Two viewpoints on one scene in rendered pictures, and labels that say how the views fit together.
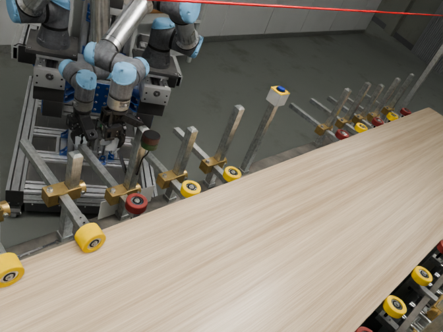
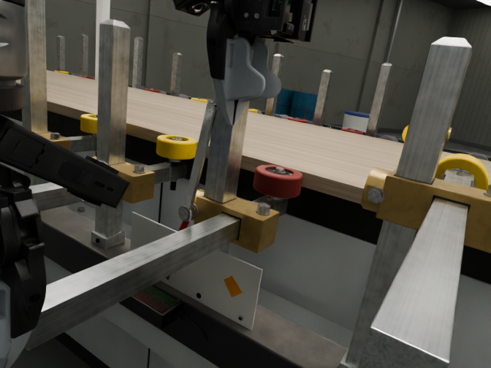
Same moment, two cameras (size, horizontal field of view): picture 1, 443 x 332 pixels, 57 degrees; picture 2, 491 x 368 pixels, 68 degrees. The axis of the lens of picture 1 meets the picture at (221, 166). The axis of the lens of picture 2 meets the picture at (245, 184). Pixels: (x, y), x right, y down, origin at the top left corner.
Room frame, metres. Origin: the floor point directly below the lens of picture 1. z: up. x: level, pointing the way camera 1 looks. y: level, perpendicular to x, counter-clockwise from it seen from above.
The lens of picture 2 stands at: (1.18, 0.82, 1.05)
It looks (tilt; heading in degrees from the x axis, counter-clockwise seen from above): 17 degrees down; 266
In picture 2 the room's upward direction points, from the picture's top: 8 degrees clockwise
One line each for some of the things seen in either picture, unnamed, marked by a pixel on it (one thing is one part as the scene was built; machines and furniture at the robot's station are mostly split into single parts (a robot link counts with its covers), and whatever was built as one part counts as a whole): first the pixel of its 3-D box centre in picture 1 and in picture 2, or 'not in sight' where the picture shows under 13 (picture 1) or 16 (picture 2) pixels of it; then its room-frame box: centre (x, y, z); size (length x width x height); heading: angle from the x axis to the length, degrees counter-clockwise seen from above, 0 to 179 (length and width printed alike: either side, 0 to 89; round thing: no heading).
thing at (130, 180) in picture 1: (131, 176); (223, 164); (1.18, 0.30, 0.92); 0.03 x 0.03 x 0.48; 56
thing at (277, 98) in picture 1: (277, 96); not in sight; (1.81, -0.12, 1.18); 0.07 x 0.07 x 0.08; 56
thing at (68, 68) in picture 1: (76, 72); not in sight; (1.40, 0.68, 1.12); 0.11 x 0.11 x 0.08; 58
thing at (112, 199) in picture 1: (123, 192); (231, 217); (1.16, 0.31, 0.84); 0.13 x 0.06 x 0.05; 146
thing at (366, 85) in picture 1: (350, 113); not in sight; (2.63, -0.67, 0.91); 0.03 x 0.03 x 0.48; 56
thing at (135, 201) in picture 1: (134, 210); (274, 200); (1.09, 0.24, 0.85); 0.08 x 0.08 x 0.11
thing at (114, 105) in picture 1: (118, 101); not in sight; (1.16, 0.40, 1.23); 0.08 x 0.08 x 0.05
